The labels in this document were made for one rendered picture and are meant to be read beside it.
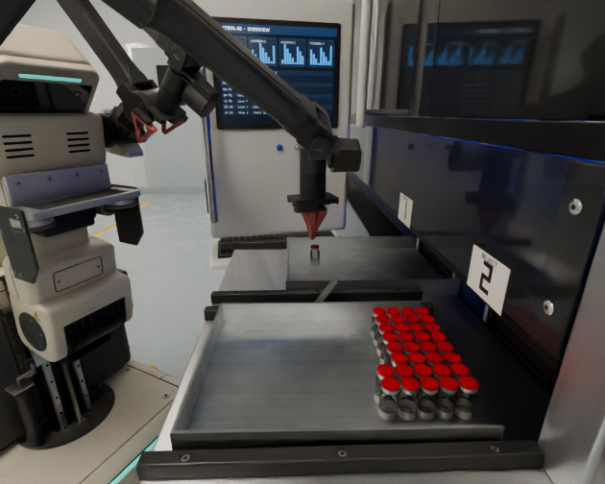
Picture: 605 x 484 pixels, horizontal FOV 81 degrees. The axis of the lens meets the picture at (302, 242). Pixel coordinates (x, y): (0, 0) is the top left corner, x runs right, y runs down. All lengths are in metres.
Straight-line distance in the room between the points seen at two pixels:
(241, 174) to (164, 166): 4.95
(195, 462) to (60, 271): 0.70
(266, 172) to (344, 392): 0.88
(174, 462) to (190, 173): 5.73
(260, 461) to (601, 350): 0.31
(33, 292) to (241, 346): 0.58
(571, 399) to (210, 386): 0.39
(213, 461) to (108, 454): 0.94
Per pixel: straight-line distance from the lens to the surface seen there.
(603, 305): 0.37
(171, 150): 6.08
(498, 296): 0.49
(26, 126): 0.95
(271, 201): 1.25
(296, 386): 0.50
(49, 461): 1.40
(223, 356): 0.56
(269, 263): 0.85
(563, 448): 0.45
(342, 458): 0.41
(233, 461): 0.41
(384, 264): 0.86
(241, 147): 1.21
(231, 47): 0.60
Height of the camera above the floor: 1.22
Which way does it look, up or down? 20 degrees down
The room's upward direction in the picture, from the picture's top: straight up
